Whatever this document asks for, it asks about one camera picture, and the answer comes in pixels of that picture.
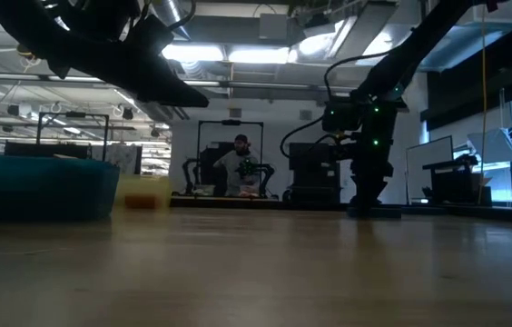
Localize person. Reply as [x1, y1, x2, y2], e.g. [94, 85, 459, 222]
[212, 134, 261, 197]

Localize black ceiling device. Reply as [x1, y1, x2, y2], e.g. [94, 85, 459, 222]
[15, 43, 42, 63]

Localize black robot rig frame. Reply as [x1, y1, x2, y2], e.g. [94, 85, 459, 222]
[195, 119, 265, 197]
[35, 111, 111, 160]

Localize black aluminium table frame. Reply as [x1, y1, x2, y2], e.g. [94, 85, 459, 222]
[169, 195, 512, 223]

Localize silver spiral duct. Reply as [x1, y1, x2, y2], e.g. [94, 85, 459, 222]
[151, 0, 192, 40]

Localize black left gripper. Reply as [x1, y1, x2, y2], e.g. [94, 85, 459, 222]
[46, 0, 211, 109]

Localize ceiling light panel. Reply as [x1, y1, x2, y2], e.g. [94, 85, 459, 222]
[227, 45, 300, 64]
[160, 43, 225, 64]

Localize yellow plastic bin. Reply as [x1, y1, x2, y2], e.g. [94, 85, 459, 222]
[113, 174, 173, 211]

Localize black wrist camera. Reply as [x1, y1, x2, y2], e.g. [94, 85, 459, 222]
[321, 100, 362, 134]

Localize white ceiling duct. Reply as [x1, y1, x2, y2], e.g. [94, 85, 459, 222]
[418, 0, 512, 74]

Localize teal plastic bin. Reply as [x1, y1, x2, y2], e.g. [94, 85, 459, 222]
[0, 153, 121, 223]

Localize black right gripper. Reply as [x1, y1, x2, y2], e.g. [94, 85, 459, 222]
[328, 97, 409, 211]

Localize whiteboard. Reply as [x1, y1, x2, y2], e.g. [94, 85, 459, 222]
[404, 134, 456, 203]

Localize black cabinet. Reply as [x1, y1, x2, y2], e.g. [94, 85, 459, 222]
[288, 142, 342, 205]

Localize black workstation desk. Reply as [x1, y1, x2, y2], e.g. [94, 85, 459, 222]
[421, 154, 496, 208]

